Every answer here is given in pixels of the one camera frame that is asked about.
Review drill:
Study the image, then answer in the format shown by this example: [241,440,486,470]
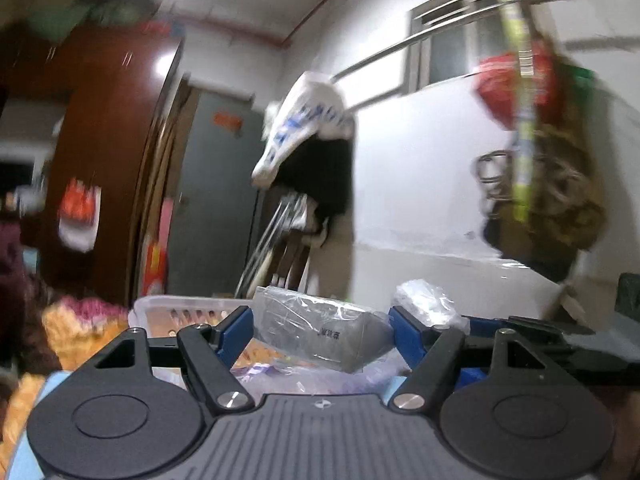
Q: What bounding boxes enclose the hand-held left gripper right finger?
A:
[389,306,568,413]

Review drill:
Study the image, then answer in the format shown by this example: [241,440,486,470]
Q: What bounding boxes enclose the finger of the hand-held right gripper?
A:
[459,367,493,386]
[462,316,596,347]

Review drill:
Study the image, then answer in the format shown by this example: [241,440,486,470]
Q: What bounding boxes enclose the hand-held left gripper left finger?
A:
[72,306,253,415]

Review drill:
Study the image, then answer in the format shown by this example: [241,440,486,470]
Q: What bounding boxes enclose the clear plastic bag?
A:
[395,279,471,333]

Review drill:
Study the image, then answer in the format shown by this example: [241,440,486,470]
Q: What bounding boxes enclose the purple box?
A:
[235,352,406,397]

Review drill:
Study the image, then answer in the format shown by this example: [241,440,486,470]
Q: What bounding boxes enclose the white box pack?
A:
[252,286,396,373]

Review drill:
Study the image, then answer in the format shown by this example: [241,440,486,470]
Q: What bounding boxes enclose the white plastic basket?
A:
[127,294,261,391]

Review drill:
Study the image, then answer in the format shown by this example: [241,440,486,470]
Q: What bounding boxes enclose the metal crutches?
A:
[235,195,311,298]

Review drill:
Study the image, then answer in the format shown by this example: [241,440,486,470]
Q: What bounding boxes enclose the grey door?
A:
[165,87,271,298]

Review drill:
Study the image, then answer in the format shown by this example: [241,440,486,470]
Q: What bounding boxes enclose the camouflage bag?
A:
[480,50,608,281]

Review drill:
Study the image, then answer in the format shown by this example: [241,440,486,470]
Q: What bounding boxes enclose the black hanging garment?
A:
[277,137,353,248]

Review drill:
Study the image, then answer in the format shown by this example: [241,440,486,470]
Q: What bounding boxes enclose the white and red plastic bag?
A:
[57,177,101,252]

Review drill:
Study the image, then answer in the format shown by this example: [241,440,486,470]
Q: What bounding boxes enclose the dark red cloth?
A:
[0,220,61,376]

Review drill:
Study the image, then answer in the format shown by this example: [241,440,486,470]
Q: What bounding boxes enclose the yellow green strip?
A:
[500,0,540,223]

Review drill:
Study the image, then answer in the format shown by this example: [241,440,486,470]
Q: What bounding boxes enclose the white blue printed plastic bag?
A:
[250,72,356,188]

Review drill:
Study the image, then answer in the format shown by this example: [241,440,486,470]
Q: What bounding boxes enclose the brown wooden wardrobe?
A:
[0,25,182,306]

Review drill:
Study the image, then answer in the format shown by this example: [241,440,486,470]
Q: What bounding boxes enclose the metal rod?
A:
[330,0,598,81]

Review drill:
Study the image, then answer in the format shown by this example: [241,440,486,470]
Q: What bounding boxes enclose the barred window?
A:
[410,0,536,93]

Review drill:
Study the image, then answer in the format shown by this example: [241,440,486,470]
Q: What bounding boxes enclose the red ceiling pipe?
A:
[185,0,376,50]

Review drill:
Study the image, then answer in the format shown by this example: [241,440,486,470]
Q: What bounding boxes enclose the green cloth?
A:
[25,0,151,38]

